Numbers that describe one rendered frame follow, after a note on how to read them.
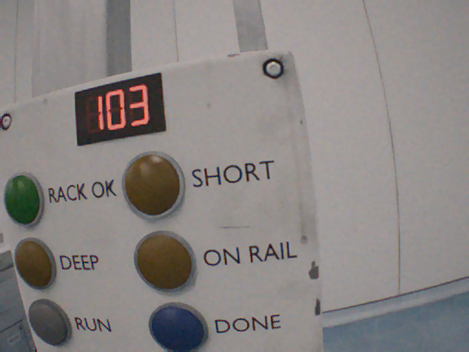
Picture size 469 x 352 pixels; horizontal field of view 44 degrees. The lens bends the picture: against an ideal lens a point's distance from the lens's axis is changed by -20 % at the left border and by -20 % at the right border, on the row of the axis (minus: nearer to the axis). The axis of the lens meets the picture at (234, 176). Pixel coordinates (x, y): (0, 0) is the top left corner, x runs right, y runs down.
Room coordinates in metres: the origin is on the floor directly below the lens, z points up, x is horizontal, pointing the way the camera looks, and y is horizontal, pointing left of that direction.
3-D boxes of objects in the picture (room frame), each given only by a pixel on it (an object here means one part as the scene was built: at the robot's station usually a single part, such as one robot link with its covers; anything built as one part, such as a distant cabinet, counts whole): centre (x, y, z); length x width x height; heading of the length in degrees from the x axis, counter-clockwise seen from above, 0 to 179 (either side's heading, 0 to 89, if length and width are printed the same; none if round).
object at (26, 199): (0.32, 0.12, 1.15); 0.03 x 0.01 x 0.03; 81
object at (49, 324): (0.32, 0.12, 1.08); 0.03 x 0.01 x 0.03; 81
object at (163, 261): (0.31, 0.04, 1.12); 0.03 x 0.01 x 0.03; 81
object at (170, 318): (0.31, 0.04, 1.08); 0.03 x 0.01 x 0.03; 81
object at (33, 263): (0.32, 0.12, 1.12); 0.03 x 0.01 x 0.03; 81
